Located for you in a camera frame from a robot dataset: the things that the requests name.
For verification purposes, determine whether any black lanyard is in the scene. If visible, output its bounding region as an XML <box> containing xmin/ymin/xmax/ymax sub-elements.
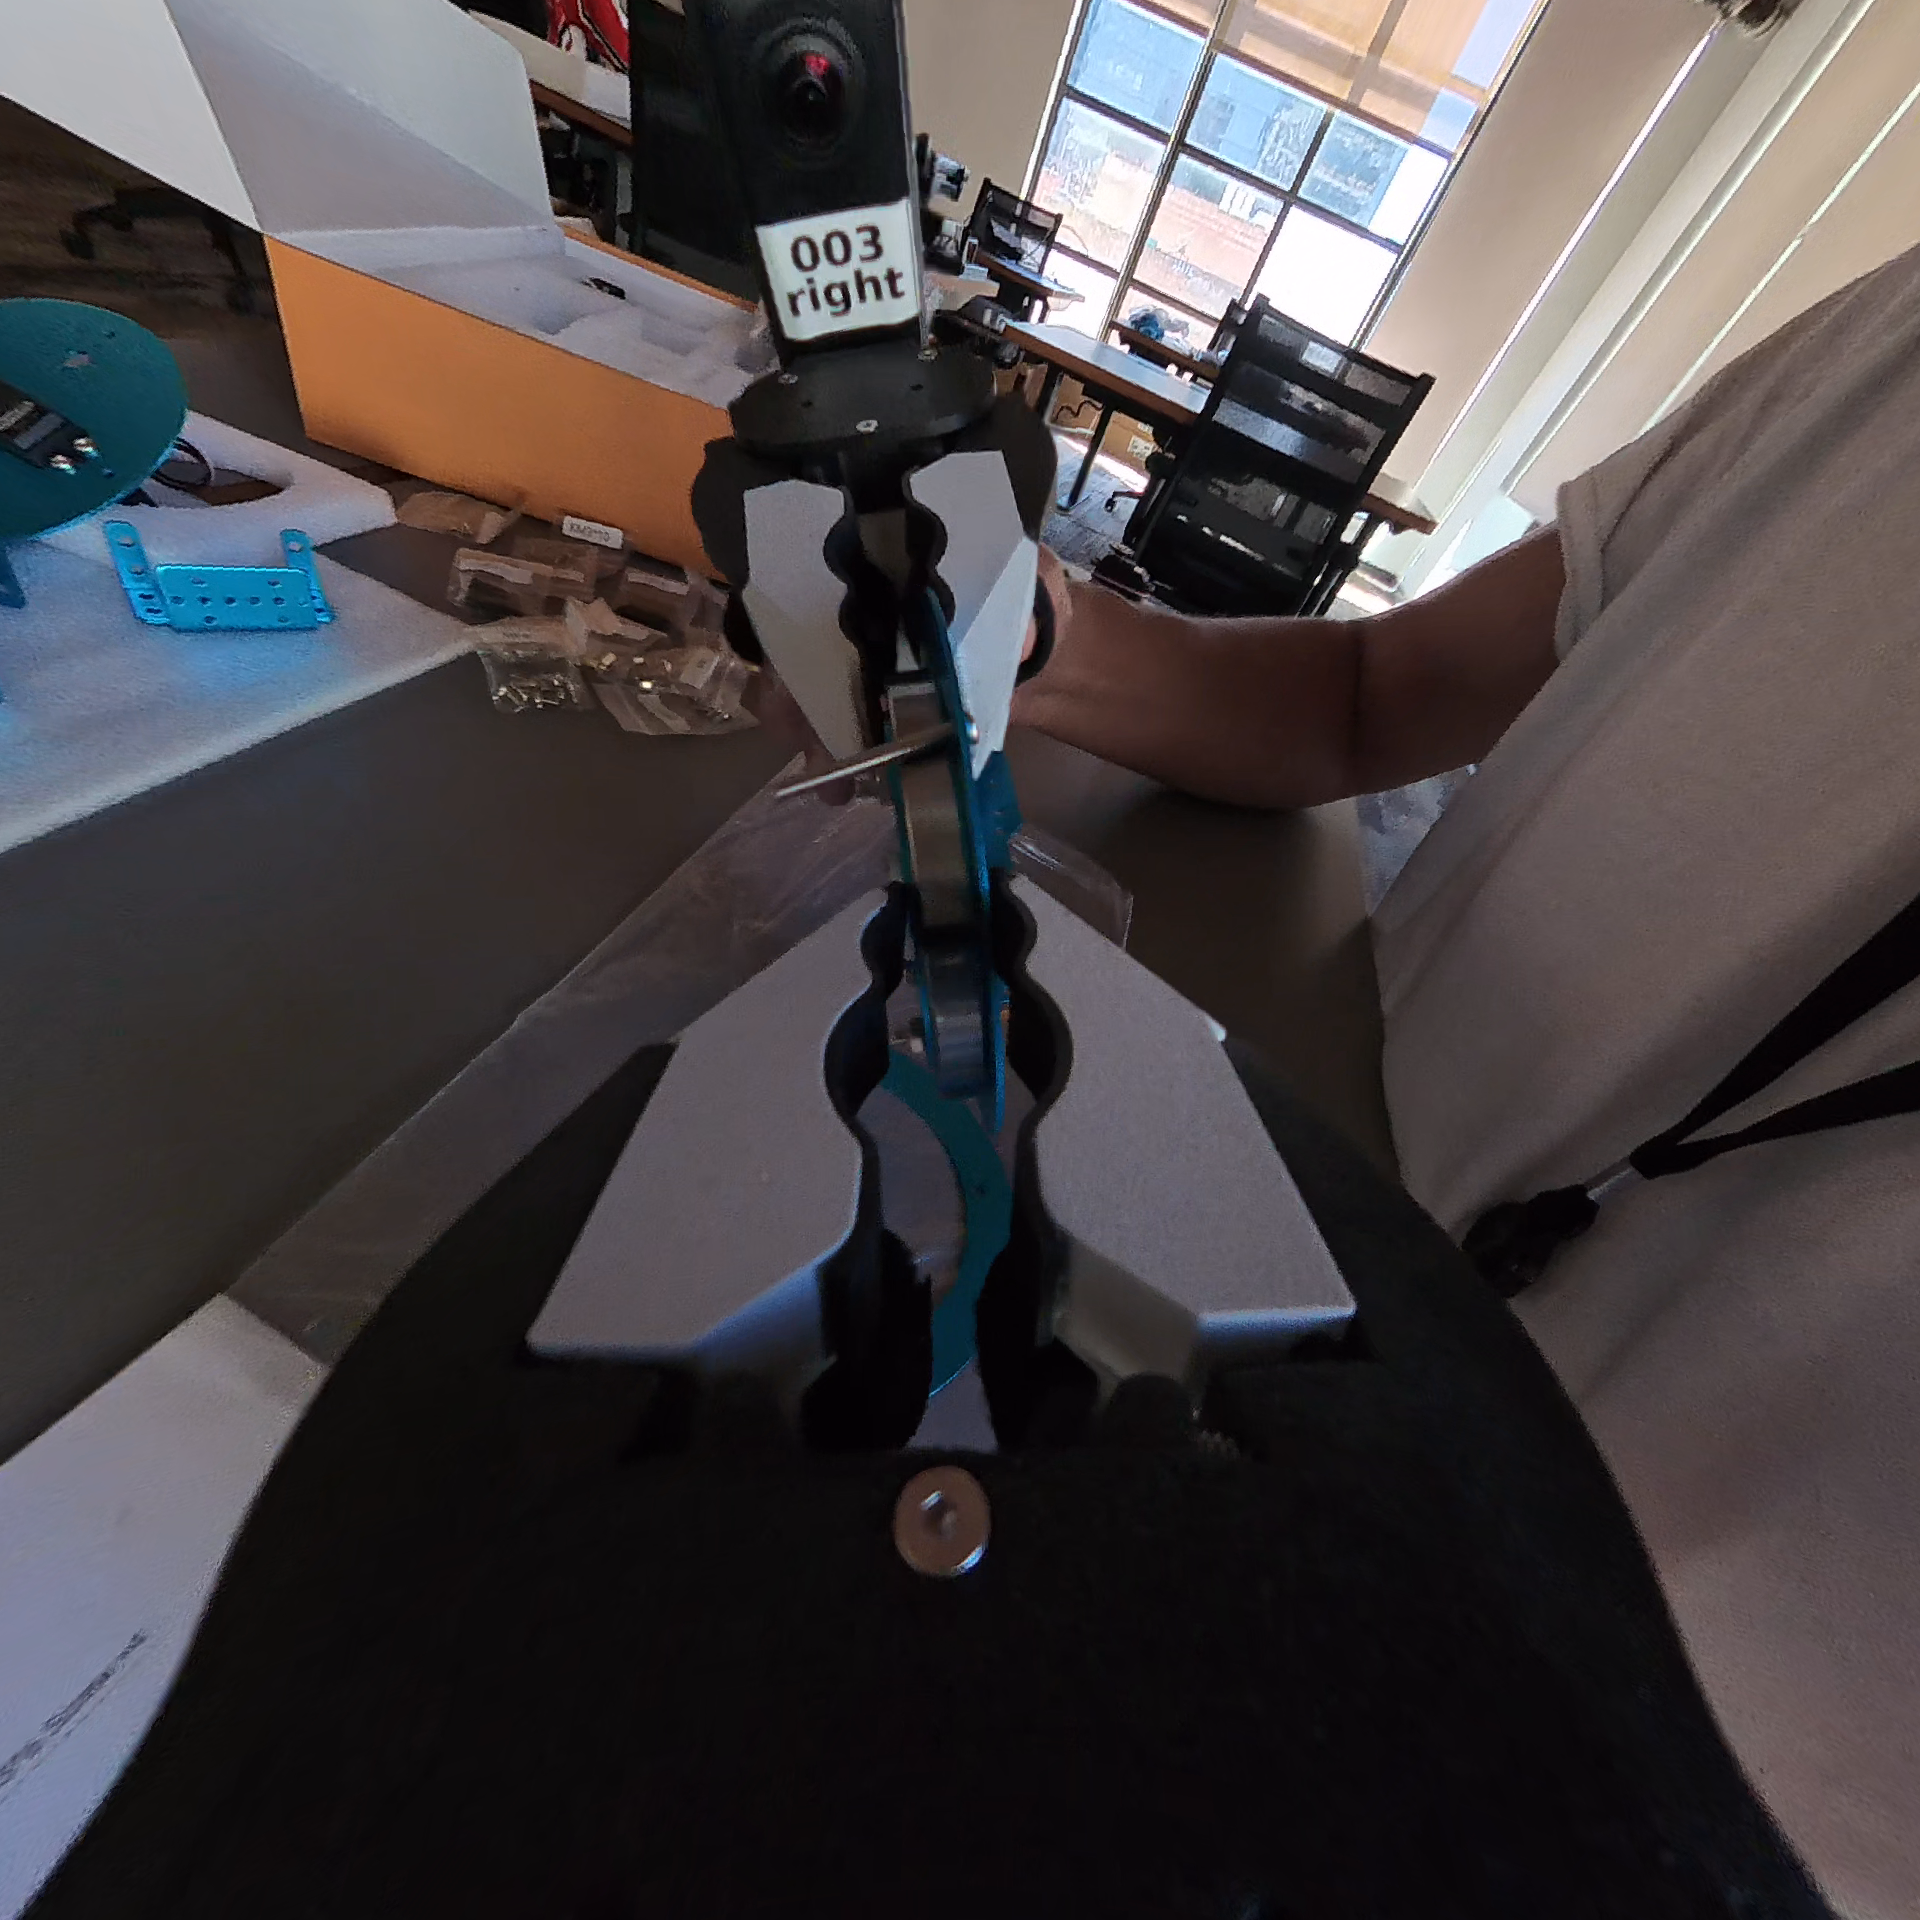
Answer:
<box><xmin>1462</xmin><ymin>896</ymin><xmax>1920</xmax><ymax>1306</ymax></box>

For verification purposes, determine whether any black mesh office chair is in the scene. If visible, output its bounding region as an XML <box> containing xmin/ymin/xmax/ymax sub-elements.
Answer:
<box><xmin>1113</xmin><ymin>292</ymin><xmax>1438</xmax><ymax>620</ymax></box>

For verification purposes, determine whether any office window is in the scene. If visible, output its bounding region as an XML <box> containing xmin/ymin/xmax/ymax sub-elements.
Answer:
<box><xmin>1025</xmin><ymin>0</ymin><xmax>1546</xmax><ymax>351</ymax></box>

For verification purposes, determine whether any printed assembly guide sheet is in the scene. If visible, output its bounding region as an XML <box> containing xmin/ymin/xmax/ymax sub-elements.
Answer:
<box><xmin>0</xmin><ymin>1295</ymin><xmax>329</xmax><ymax>1920</ymax></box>

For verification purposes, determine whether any blue U bracket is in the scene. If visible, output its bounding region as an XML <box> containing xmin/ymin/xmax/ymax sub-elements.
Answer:
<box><xmin>100</xmin><ymin>514</ymin><xmax>327</xmax><ymax>635</ymax></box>

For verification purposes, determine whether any blue round bearing base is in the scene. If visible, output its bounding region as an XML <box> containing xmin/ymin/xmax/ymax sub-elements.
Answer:
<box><xmin>881</xmin><ymin>577</ymin><xmax>1020</xmax><ymax>1121</ymax></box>

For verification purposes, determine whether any orange open cardboard box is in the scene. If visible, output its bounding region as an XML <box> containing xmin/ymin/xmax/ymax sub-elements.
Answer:
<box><xmin>0</xmin><ymin>0</ymin><xmax>769</xmax><ymax>577</ymax></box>

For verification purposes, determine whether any white foam sheet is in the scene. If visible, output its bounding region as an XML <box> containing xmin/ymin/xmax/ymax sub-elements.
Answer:
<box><xmin>0</xmin><ymin>404</ymin><xmax>518</xmax><ymax>860</ymax></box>

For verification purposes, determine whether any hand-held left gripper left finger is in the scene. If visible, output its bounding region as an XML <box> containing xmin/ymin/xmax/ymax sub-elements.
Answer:
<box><xmin>526</xmin><ymin>882</ymin><xmax>920</xmax><ymax>1449</ymax></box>

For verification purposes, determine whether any teal round plate with servo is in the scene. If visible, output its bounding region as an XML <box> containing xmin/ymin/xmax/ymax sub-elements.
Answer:
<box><xmin>0</xmin><ymin>298</ymin><xmax>191</xmax><ymax>544</ymax></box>

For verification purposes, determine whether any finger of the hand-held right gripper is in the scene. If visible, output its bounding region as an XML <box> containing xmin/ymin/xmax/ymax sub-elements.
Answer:
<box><xmin>895</xmin><ymin>448</ymin><xmax>1039</xmax><ymax>756</ymax></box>
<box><xmin>742</xmin><ymin>480</ymin><xmax>889</xmax><ymax>768</ymax></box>

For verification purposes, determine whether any long metal screw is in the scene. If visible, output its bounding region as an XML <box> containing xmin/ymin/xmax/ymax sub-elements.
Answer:
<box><xmin>777</xmin><ymin>718</ymin><xmax>969</xmax><ymax>801</ymax></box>

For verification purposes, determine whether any person's right hand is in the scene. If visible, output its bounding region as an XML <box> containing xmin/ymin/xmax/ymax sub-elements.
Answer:
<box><xmin>1020</xmin><ymin>540</ymin><xmax>1113</xmax><ymax>723</ymax></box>

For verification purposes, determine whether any black chair back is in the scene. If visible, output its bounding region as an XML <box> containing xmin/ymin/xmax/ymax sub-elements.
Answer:
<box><xmin>618</xmin><ymin>0</ymin><xmax>781</xmax><ymax>303</ymax></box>

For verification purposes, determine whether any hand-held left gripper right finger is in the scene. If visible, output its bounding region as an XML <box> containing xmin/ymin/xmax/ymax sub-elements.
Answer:
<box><xmin>970</xmin><ymin>882</ymin><xmax>1361</xmax><ymax>1449</ymax></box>

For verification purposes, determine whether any pile of small screw bags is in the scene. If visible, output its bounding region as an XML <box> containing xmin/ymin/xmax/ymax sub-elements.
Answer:
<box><xmin>393</xmin><ymin>486</ymin><xmax>769</xmax><ymax>740</ymax></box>

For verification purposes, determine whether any person's right forearm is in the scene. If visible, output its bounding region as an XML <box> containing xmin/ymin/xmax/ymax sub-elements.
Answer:
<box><xmin>1101</xmin><ymin>526</ymin><xmax>1568</xmax><ymax>812</ymax></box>

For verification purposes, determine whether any clear plastic bag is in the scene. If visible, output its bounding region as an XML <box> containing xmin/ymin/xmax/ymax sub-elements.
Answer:
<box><xmin>224</xmin><ymin>833</ymin><xmax>1135</xmax><ymax>1328</ymax></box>

